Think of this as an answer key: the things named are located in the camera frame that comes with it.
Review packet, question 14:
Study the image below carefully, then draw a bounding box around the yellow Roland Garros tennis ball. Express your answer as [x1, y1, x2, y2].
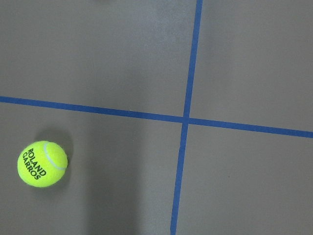
[17, 141, 68, 188]

